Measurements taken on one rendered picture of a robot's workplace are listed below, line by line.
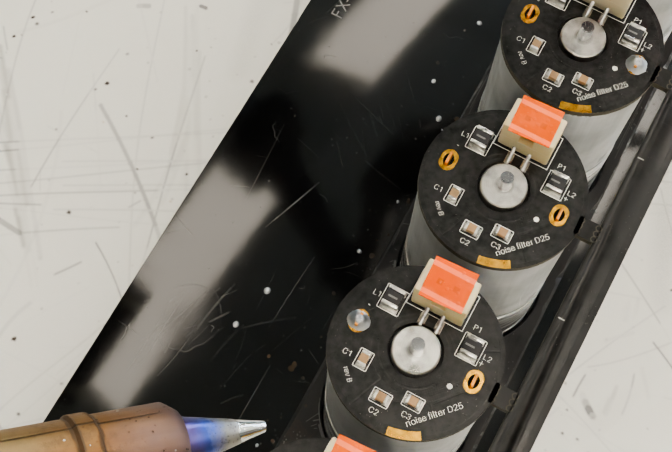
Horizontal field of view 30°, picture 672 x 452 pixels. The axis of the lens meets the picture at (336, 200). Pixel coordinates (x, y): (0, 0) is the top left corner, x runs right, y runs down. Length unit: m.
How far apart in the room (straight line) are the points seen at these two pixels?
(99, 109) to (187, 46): 0.02
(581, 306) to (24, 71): 0.13
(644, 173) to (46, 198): 0.12
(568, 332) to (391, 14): 0.10
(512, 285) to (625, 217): 0.02
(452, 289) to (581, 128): 0.04
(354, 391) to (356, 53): 0.09
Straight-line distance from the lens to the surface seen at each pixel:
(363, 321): 0.18
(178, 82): 0.26
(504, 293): 0.19
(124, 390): 0.23
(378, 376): 0.17
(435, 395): 0.17
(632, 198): 0.19
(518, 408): 0.18
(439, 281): 0.17
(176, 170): 0.25
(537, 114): 0.18
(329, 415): 0.20
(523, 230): 0.18
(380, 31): 0.25
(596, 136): 0.20
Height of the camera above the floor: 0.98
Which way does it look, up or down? 69 degrees down
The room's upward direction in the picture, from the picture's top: 4 degrees clockwise
